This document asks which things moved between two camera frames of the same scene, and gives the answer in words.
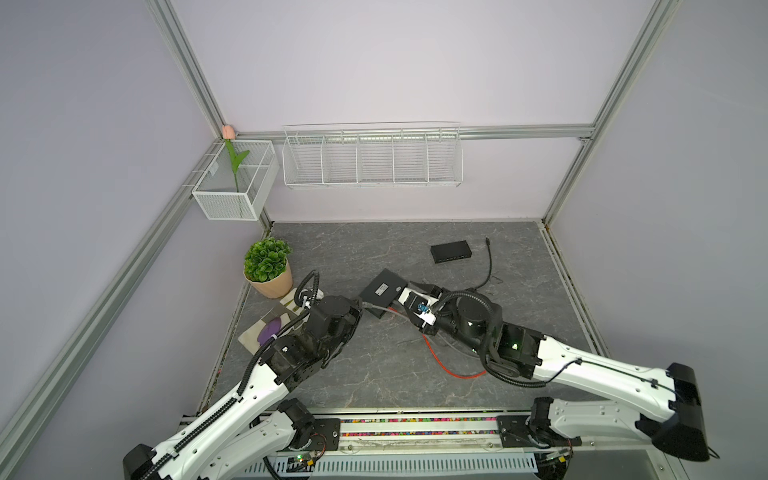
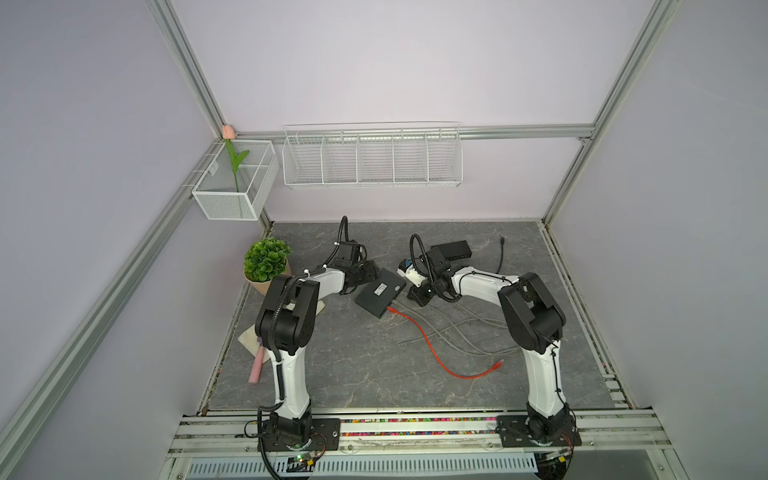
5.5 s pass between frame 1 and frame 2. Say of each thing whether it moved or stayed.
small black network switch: stayed
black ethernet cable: moved
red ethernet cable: stayed
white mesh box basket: stayed
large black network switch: stayed
